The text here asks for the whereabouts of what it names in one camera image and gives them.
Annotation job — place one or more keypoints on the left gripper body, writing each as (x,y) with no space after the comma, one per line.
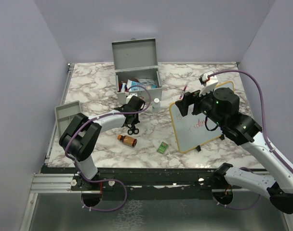
(136,119)

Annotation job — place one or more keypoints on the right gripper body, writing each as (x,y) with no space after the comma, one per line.
(208,111)

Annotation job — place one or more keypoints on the black handled scissors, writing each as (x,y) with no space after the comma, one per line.
(132,130)

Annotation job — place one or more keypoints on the brown medicine bottle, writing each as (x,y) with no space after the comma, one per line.
(127,140)

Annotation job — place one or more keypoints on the white plastic bottle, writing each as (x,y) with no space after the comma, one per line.
(156,105)

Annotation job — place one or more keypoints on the bandage roll blue label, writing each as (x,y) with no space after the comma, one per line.
(122,87)

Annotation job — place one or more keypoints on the blue pouch packet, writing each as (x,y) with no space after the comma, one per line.
(136,84)

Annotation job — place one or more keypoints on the grey metal first aid box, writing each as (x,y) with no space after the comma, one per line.
(135,60)

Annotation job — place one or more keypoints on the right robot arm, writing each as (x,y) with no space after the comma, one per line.
(222,107)

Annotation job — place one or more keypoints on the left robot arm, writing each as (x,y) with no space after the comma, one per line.
(80,137)

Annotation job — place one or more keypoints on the red marker pen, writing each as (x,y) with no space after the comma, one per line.
(183,91)

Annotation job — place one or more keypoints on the green small packet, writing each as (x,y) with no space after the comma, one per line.
(162,148)

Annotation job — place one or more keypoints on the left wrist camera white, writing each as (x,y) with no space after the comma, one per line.
(129,97)

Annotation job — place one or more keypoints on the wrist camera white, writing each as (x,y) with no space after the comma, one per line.
(209,81)
(129,97)

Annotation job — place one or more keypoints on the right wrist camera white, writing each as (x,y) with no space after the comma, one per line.
(209,81)

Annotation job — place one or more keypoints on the small whiteboard yellow frame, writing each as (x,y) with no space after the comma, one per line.
(190,131)

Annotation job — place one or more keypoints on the black mounting rail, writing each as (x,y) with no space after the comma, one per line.
(141,183)

